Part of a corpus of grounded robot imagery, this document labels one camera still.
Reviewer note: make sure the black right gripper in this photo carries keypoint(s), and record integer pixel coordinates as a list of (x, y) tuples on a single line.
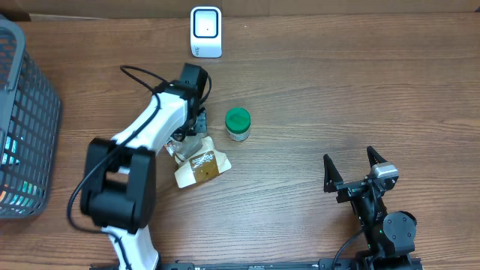
[(349, 190)]

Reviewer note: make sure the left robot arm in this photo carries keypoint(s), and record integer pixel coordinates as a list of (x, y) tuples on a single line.
[(118, 187)]

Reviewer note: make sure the white barcode scanner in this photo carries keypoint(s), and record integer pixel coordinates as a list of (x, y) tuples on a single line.
[(206, 32)]

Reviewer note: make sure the grey plastic mesh basket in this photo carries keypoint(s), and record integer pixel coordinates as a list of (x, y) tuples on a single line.
[(30, 106)]

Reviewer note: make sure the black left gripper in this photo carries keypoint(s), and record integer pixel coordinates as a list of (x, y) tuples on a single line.
[(201, 124)]

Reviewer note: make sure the items inside basket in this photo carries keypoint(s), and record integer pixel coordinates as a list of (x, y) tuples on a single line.
[(25, 177)]

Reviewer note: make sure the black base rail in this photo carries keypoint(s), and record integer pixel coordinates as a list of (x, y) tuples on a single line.
[(255, 265)]

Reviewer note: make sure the green lid white jar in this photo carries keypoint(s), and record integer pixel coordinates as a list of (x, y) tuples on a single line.
[(238, 124)]

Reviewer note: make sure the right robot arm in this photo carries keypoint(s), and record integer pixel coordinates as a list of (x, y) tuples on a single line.
[(389, 236)]

